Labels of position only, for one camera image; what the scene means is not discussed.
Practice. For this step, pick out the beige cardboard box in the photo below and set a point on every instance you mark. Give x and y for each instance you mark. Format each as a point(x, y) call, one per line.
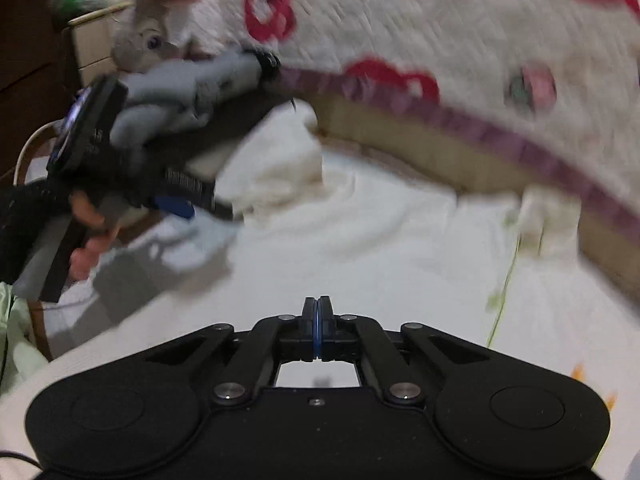
point(90, 45)

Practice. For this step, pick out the white flower print cloth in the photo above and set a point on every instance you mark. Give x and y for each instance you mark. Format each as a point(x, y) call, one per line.
point(350, 250)

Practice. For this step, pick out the person's left forearm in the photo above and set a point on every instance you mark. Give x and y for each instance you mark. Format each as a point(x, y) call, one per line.
point(25, 230)

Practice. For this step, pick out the grey folded garment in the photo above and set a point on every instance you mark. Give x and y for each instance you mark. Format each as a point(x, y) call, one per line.
point(200, 80)

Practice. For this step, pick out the light green cloth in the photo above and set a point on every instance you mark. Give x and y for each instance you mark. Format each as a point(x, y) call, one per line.
point(15, 350)

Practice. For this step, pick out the dark brown folded garment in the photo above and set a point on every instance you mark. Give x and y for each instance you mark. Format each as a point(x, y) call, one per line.
point(225, 120)

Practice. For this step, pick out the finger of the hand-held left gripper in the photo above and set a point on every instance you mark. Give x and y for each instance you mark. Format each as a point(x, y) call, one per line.
point(175, 207)

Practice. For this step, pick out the dark brown wooden cabinet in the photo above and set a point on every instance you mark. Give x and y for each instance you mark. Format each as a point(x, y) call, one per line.
point(25, 60)

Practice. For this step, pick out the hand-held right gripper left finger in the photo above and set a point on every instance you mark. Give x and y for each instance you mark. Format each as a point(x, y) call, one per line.
point(310, 327)

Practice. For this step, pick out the grey plush rabbit toy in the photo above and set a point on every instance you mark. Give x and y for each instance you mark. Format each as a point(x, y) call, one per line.
point(145, 35)

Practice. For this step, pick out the person's left hand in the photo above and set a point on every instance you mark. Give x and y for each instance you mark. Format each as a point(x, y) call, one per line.
point(95, 220)

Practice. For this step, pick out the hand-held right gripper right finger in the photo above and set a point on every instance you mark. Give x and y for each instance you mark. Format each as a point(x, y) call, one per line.
point(324, 327)

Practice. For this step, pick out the white quilt with red prints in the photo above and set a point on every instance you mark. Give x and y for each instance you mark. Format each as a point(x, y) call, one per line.
point(425, 20)

